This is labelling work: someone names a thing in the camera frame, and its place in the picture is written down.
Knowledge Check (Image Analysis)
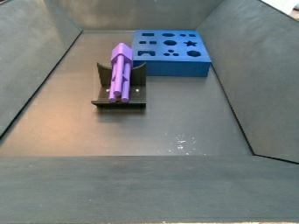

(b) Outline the blue foam shape block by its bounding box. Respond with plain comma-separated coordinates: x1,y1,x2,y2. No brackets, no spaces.
132,30,211,77

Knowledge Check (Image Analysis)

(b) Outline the purple three prong object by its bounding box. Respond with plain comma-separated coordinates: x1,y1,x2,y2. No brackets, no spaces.
108,43,134,102

